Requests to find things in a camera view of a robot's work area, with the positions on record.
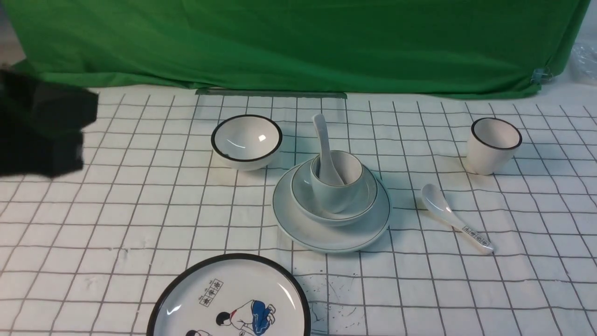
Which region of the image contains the white grid tablecloth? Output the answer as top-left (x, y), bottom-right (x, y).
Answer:
top-left (0, 90), bottom-right (597, 336)

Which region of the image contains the plain white ceramic spoon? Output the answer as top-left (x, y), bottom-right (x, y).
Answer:
top-left (312, 113), bottom-right (345, 186)

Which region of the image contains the black-rimmed white cup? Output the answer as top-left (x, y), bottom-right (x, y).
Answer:
top-left (465, 117), bottom-right (523, 175)

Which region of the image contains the grey-rimmed white cup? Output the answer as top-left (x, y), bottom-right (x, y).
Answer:
top-left (310, 150), bottom-right (364, 213)

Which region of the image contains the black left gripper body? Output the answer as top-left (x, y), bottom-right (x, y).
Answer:
top-left (0, 70), bottom-right (99, 179)

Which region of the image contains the grey-rimmed white plate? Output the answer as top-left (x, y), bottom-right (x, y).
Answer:
top-left (272, 165), bottom-right (391, 253)

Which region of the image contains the black-rimmed white bowl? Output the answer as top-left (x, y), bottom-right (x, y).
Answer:
top-left (210, 114), bottom-right (283, 171)

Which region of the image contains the clear plastic sheet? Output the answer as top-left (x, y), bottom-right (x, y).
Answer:
top-left (570, 42), bottom-right (597, 86)

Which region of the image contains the metal clip on backdrop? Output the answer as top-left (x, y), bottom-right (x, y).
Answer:
top-left (530, 68), bottom-right (554, 84)

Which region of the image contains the black-rimmed illustrated plate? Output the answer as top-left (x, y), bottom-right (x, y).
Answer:
top-left (146, 253), bottom-right (312, 336)

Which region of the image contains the green backdrop cloth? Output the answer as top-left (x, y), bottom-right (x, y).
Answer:
top-left (2, 0), bottom-right (590, 100)

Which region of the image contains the grey tape strip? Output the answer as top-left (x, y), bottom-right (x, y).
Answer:
top-left (195, 88), bottom-right (347, 99)

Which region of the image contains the grey-rimmed shallow white bowl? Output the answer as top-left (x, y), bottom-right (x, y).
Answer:
top-left (291, 159), bottom-right (378, 227)

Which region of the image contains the white spoon with lettering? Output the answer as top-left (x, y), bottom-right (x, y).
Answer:
top-left (421, 183), bottom-right (495, 254)

